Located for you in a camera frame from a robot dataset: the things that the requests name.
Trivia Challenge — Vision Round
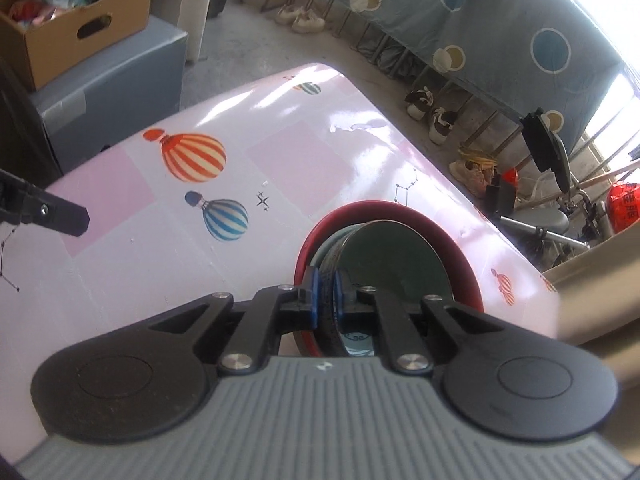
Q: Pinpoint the dark green ceramic bowl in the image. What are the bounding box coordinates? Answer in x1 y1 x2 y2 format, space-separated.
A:
319 219 449 359

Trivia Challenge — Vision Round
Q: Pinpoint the red and black bowl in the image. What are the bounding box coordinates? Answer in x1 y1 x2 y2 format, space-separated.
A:
294 200 484 356

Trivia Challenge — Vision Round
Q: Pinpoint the grey green ceramic bowl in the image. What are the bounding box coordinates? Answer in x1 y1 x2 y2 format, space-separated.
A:
311 223 373 358

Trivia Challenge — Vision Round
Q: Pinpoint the brown cardboard box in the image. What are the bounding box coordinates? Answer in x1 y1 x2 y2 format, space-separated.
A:
1 0 151 91

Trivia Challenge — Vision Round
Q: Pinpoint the grey storage box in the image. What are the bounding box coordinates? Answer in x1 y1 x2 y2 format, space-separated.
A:
29 16 188 174

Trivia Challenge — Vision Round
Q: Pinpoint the pink beige sneaker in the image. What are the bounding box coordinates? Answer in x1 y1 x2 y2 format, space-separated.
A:
448 159 495 198

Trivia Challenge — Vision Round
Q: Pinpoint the beige curtain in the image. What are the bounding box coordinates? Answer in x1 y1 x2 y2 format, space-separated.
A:
544 223 639 390

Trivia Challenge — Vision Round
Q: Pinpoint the black white sneaker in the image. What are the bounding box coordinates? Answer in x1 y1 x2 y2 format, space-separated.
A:
405 87 434 122
428 107 458 146

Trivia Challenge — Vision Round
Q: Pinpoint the black bicycle seat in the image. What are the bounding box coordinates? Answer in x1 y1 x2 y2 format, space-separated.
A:
520 108 572 194

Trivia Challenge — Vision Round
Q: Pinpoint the red plastic bag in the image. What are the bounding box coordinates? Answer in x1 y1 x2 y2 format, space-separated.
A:
606 182 640 234

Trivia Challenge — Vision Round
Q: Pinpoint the blue circle pattern blanket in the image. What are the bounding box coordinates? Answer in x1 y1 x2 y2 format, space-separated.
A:
335 0 624 148

